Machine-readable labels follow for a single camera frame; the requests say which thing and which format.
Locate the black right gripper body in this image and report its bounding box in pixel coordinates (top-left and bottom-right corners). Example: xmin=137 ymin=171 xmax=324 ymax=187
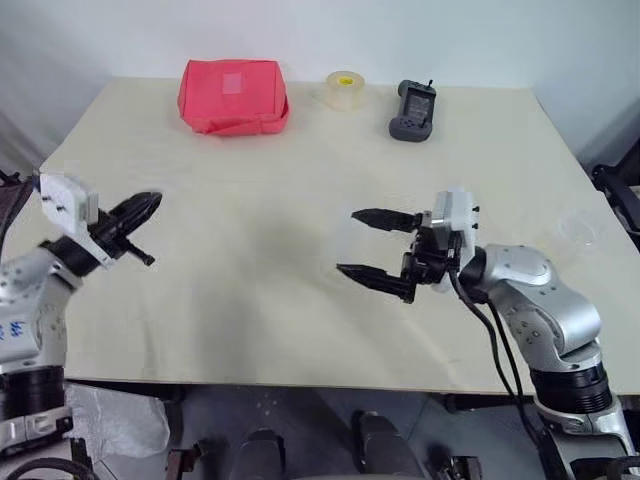
xmin=400 ymin=211 xmax=463 ymax=288

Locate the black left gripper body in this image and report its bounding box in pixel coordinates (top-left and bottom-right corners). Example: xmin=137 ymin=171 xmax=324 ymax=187
xmin=88 ymin=208 xmax=156 ymax=267

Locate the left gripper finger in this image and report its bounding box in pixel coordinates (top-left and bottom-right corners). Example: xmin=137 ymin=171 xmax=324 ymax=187
xmin=107 ymin=190 xmax=164 ymax=221
xmin=115 ymin=198 xmax=163 ymax=237

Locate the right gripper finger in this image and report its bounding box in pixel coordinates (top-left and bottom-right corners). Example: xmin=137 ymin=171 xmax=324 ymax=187
xmin=350 ymin=207 xmax=425 ymax=233
xmin=335 ymin=262 xmax=419 ymax=305

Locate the black handheld device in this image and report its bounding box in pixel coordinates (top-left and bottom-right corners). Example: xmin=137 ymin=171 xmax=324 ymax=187
xmin=388 ymin=78 xmax=438 ymax=143

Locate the clear tape roll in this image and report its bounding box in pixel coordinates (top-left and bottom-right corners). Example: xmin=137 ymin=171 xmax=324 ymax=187
xmin=319 ymin=70 xmax=369 ymax=113

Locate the red fabric pouch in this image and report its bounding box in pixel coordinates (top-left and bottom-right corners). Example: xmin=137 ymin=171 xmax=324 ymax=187
xmin=177 ymin=58 xmax=292 ymax=136

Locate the clear plastic cup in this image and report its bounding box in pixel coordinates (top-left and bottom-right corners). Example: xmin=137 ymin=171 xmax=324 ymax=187
xmin=546 ymin=208 xmax=602 ymax=267

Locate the dark rounded shape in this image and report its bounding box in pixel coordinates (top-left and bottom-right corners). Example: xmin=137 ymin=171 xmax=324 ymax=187
xmin=351 ymin=409 xmax=427 ymax=480
xmin=238 ymin=427 xmax=287 ymax=480

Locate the crumpled clear plastic bag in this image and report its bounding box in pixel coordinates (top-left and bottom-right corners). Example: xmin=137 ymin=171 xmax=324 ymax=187
xmin=63 ymin=383 xmax=172 ymax=459

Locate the black chair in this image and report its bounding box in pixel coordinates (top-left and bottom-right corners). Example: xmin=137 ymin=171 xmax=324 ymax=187
xmin=591 ymin=147 xmax=640 ymax=237

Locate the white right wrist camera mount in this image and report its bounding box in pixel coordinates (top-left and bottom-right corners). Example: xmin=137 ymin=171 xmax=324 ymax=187
xmin=431 ymin=186 xmax=483 ymax=292

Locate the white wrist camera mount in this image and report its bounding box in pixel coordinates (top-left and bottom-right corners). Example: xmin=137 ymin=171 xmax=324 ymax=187
xmin=38 ymin=172 xmax=113 ymax=270
xmin=431 ymin=186 xmax=483 ymax=292

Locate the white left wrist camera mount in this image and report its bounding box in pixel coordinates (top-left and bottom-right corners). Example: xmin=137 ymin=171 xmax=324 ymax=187
xmin=38 ymin=172 xmax=113 ymax=270

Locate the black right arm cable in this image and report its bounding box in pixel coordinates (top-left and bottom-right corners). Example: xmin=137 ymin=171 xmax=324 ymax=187
xmin=446 ymin=238 xmax=559 ymax=480

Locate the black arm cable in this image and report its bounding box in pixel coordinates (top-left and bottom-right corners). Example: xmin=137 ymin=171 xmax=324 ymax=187
xmin=446 ymin=238 xmax=559 ymax=480
xmin=0 ymin=456 xmax=97 ymax=480

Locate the black table frame bar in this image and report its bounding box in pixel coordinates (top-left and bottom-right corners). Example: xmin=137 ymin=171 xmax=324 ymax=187
xmin=64 ymin=379 xmax=537 ymax=413

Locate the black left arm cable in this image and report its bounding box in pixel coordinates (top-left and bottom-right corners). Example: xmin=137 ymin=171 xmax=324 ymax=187
xmin=0 ymin=456 xmax=97 ymax=480

